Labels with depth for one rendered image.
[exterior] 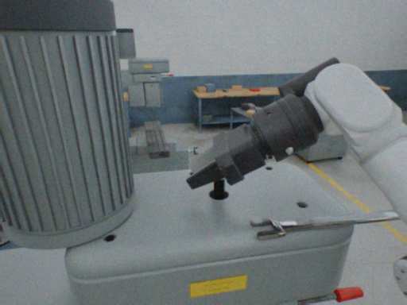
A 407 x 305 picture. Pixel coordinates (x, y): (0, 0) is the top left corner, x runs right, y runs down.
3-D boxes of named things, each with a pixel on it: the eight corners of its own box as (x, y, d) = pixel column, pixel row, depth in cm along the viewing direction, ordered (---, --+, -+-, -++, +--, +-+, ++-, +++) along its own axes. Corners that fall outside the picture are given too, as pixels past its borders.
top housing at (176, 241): (286, 211, 73) (294, 156, 67) (354, 298, 50) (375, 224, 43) (101, 233, 65) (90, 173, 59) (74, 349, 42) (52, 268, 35)
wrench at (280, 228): (389, 209, 47) (389, 205, 47) (408, 224, 44) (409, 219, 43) (250, 223, 44) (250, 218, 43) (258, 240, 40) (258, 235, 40)
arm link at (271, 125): (239, 203, 42) (313, 168, 40) (208, 153, 39) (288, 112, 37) (231, 166, 54) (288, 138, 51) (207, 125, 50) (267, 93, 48)
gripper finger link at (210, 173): (184, 175, 45) (217, 158, 43) (194, 190, 46) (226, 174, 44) (183, 180, 43) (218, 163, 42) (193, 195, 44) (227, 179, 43)
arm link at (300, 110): (302, 160, 48) (367, 129, 45) (299, 140, 38) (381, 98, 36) (272, 110, 52) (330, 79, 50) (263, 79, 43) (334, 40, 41)
